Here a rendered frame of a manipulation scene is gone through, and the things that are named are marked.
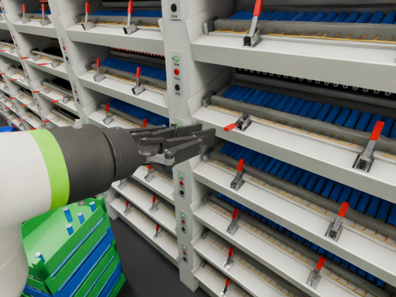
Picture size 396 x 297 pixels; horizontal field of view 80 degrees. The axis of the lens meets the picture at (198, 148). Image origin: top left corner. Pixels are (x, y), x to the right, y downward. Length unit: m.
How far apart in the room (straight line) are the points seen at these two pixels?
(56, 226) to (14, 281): 0.73
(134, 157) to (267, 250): 0.60
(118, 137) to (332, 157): 0.42
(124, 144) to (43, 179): 0.10
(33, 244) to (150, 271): 0.62
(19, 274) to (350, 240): 0.61
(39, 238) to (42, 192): 0.79
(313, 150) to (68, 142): 0.46
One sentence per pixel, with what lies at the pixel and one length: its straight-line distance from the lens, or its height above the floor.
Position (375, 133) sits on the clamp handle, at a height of 0.99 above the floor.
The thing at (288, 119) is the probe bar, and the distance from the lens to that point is 0.60.
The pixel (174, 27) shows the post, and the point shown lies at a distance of 0.67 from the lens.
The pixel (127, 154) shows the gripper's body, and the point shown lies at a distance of 0.32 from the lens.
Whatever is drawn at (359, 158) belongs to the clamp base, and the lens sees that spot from 0.54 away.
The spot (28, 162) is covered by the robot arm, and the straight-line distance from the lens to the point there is 0.27.
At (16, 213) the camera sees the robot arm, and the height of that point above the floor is 1.03.
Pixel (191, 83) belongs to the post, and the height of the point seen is 1.01.
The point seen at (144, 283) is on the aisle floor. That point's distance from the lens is 1.39.
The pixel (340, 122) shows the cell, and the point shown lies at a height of 0.97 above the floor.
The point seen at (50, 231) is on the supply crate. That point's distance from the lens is 1.07.
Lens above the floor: 1.19
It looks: 30 degrees down
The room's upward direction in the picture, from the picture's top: straight up
